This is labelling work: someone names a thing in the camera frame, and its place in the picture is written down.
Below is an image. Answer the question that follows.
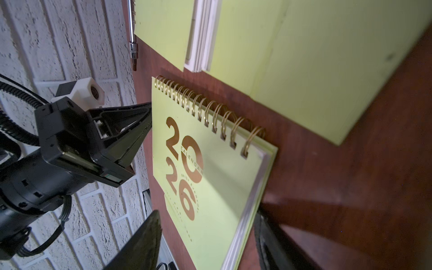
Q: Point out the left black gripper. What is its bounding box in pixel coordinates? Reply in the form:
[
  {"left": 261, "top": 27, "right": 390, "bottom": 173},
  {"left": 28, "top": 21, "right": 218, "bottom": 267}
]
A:
[{"left": 1, "top": 97, "right": 152, "bottom": 236}]

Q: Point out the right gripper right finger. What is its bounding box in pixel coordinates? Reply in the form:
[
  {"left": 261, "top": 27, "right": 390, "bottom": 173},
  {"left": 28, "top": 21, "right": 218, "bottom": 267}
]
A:
[{"left": 254, "top": 210, "right": 317, "bottom": 270}]

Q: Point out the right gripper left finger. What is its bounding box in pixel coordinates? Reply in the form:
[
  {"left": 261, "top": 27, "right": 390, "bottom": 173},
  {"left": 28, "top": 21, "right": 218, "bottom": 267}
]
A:
[{"left": 105, "top": 210, "right": 162, "bottom": 270}]

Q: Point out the green calendar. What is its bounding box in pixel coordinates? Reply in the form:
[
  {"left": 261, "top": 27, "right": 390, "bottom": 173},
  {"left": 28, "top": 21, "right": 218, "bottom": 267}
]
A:
[
  {"left": 152, "top": 76, "right": 278, "bottom": 270},
  {"left": 135, "top": 0, "right": 432, "bottom": 145}
]

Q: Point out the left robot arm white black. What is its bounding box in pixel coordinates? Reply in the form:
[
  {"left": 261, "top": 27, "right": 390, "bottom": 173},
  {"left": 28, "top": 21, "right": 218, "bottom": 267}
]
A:
[{"left": 1, "top": 97, "right": 152, "bottom": 261}]

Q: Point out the black screwdriver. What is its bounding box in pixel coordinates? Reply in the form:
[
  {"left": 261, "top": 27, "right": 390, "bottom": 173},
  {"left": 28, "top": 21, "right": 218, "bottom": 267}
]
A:
[{"left": 127, "top": 0, "right": 139, "bottom": 72}]

